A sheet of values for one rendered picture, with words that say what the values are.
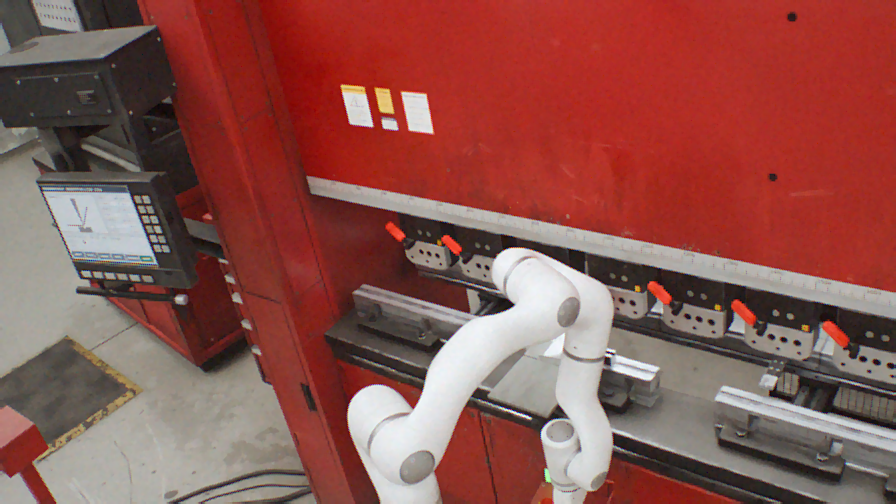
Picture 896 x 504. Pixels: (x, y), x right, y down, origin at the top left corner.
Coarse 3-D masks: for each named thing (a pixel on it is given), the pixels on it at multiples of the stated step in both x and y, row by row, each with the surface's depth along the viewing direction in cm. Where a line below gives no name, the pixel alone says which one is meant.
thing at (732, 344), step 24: (456, 264) 279; (480, 288) 278; (672, 336) 239; (696, 336) 234; (744, 360) 228; (768, 360) 224; (792, 360) 218; (816, 360) 214; (840, 384) 213; (864, 384) 209; (888, 384) 204
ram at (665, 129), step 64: (320, 0) 214; (384, 0) 201; (448, 0) 190; (512, 0) 180; (576, 0) 171; (640, 0) 163; (704, 0) 155; (768, 0) 148; (832, 0) 141; (320, 64) 227; (384, 64) 213; (448, 64) 200; (512, 64) 189; (576, 64) 179; (640, 64) 170; (704, 64) 162; (768, 64) 154; (832, 64) 147; (320, 128) 241; (384, 128) 225; (448, 128) 211; (512, 128) 199; (576, 128) 188; (640, 128) 178; (704, 128) 169; (768, 128) 160; (832, 128) 153; (320, 192) 256; (448, 192) 223; (512, 192) 210; (576, 192) 197; (640, 192) 187; (704, 192) 177; (768, 192) 168; (832, 192) 159; (640, 256) 196; (768, 256) 175; (832, 256) 166
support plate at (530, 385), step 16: (528, 352) 230; (544, 352) 229; (512, 368) 226; (528, 368) 225; (544, 368) 223; (512, 384) 220; (528, 384) 219; (544, 384) 218; (496, 400) 217; (512, 400) 215; (528, 400) 214; (544, 400) 213; (544, 416) 209
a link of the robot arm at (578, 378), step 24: (576, 360) 171; (600, 360) 172; (576, 384) 173; (576, 408) 174; (600, 408) 177; (600, 432) 174; (576, 456) 179; (600, 456) 174; (576, 480) 177; (600, 480) 177
